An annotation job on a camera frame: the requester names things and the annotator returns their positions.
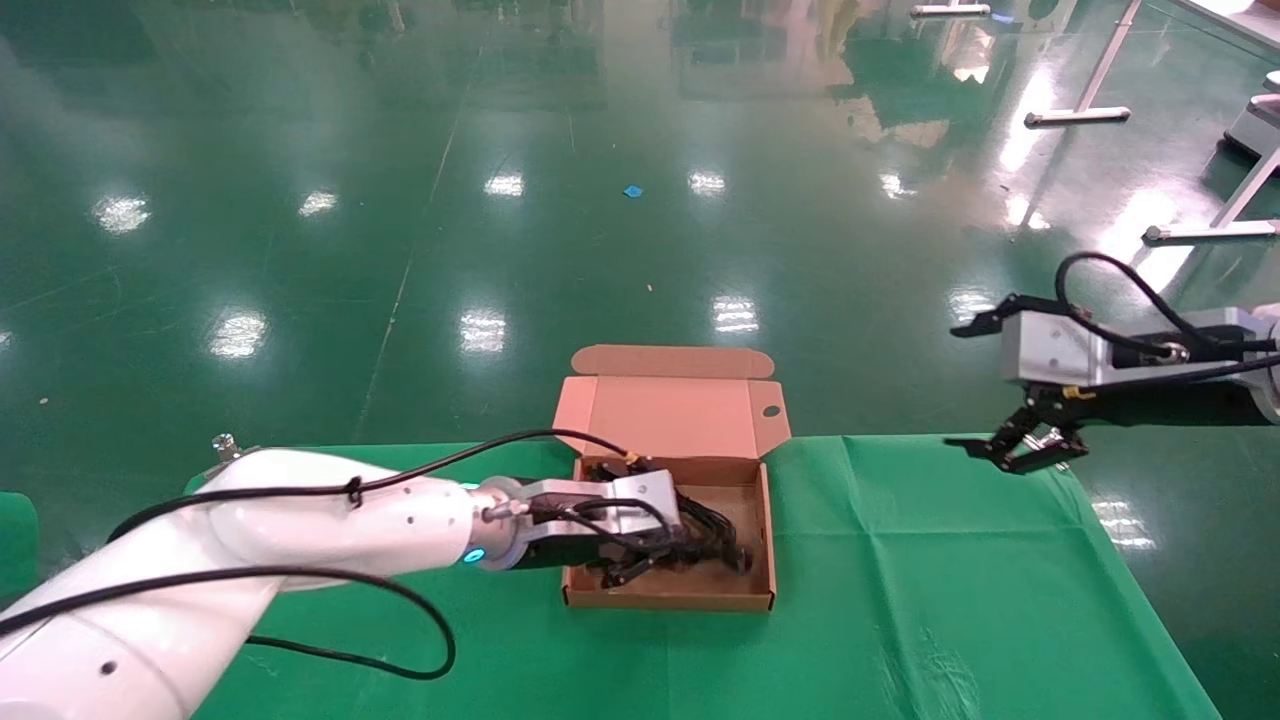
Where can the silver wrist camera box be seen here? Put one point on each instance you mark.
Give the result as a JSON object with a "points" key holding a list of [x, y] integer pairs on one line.
{"points": [[650, 495], [1045, 350]]}

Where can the white table top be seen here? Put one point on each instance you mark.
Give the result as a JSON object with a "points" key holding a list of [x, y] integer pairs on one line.
{"points": [[1250, 15]]}

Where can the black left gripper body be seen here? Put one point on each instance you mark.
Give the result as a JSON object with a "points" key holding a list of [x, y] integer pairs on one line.
{"points": [[560, 552]]}

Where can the green fabric patch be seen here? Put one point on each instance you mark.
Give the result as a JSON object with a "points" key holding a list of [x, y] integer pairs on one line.
{"points": [[15, 530]]}

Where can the gray machine base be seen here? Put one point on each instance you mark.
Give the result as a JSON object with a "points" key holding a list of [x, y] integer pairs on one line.
{"points": [[1255, 125]]}

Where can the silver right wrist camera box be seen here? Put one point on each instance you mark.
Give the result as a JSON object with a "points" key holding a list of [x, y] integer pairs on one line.
{"points": [[1045, 350]]}

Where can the white table leg frame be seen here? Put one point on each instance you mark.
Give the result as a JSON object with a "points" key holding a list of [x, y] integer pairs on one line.
{"points": [[1210, 233], [1075, 117]]}

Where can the green table cloth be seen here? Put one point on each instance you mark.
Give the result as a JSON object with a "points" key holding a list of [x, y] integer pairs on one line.
{"points": [[900, 600]]}

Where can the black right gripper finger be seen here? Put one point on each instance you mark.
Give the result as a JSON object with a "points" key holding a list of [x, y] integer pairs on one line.
{"points": [[995, 315], [1025, 430]]}

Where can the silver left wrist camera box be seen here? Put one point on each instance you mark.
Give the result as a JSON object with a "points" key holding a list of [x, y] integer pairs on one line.
{"points": [[650, 495]]}

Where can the white table foot bar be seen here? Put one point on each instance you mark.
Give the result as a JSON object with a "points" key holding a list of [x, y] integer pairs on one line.
{"points": [[950, 10]]}

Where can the open brown cardboard box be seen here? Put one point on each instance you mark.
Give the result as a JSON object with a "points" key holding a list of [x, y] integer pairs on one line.
{"points": [[680, 420]]}

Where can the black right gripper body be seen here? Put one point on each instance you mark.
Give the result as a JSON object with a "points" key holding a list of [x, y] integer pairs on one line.
{"points": [[1180, 405]]}

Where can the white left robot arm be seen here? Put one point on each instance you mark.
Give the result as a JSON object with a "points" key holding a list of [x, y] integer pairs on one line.
{"points": [[300, 510]]}

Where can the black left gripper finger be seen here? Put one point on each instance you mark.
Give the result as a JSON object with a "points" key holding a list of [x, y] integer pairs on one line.
{"points": [[615, 468], [632, 573]]}

